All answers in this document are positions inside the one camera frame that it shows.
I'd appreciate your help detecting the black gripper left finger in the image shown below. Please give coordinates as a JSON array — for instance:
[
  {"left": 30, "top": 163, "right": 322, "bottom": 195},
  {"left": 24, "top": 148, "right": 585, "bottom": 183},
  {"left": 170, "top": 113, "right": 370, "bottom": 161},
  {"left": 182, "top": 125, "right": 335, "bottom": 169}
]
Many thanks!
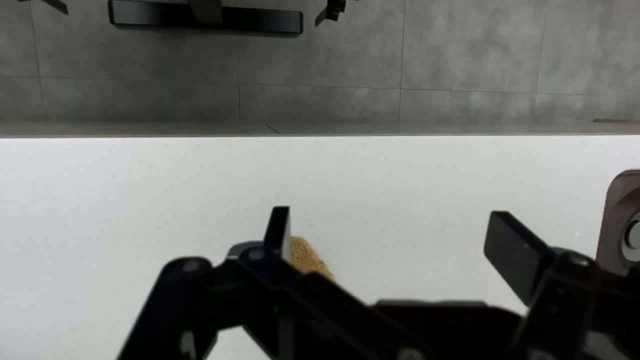
[{"left": 116, "top": 205, "right": 429, "bottom": 360}]

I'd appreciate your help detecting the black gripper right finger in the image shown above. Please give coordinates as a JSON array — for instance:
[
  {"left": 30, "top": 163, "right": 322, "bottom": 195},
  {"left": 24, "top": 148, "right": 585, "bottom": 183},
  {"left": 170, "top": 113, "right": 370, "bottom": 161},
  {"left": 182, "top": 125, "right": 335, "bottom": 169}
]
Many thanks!
[{"left": 485, "top": 211, "right": 640, "bottom": 360}]

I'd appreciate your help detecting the brown fuzzy cloth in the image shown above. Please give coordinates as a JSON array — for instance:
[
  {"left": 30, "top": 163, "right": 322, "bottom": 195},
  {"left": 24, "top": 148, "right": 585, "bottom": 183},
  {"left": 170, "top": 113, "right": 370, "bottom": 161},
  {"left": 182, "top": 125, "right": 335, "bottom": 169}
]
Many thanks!
[{"left": 288, "top": 236, "right": 335, "bottom": 281}]

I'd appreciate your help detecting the brown round-holed object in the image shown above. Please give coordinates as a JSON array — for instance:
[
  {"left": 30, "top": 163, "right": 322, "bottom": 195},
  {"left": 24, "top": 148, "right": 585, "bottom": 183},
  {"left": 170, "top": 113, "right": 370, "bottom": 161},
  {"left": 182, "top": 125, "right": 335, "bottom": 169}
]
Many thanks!
[{"left": 597, "top": 171, "right": 640, "bottom": 277}]

